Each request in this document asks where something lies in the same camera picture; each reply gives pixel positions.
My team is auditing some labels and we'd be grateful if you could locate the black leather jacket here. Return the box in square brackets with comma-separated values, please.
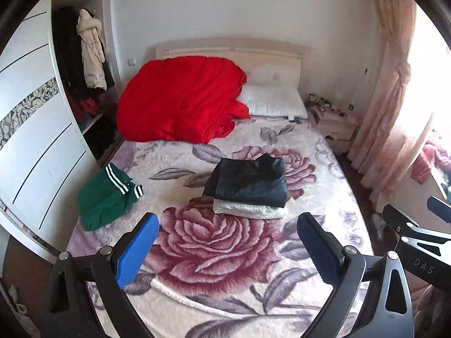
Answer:
[203, 154, 288, 208]

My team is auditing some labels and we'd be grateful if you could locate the clothes pile on windowsill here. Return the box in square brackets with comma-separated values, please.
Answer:
[410, 141, 450, 184]

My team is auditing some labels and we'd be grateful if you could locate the white slipper on floor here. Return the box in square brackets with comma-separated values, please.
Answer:
[371, 214, 387, 240]

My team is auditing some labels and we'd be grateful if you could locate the pink floral curtain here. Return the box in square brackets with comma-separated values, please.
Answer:
[348, 0, 432, 212]

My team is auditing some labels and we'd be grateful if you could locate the green striped garment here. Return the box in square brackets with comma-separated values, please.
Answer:
[77, 163, 144, 231]

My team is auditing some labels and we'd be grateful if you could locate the floral plush bed blanket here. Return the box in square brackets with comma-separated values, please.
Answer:
[68, 117, 372, 337]

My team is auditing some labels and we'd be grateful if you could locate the beige bedside nightstand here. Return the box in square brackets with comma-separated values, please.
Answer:
[307, 106, 359, 154]

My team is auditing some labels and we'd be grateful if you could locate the white folded fleece garment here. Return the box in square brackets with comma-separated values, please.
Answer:
[213, 199, 288, 220]

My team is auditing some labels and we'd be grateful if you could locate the white sliding wardrobe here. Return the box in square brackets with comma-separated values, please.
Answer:
[1, 0, 121, 262]

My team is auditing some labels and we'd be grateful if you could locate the white pillow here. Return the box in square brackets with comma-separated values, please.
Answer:
[238, 84, 308, 119]

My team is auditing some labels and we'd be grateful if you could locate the red quilt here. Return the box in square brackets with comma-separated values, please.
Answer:
[116, 56, 250, 144]

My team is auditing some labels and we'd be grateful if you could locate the beige bed headboard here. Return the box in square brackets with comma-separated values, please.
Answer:
[155, 36, 303, 88]

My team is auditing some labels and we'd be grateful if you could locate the beige hanging down coat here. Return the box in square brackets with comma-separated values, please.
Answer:
[76, 8, 107, 91]

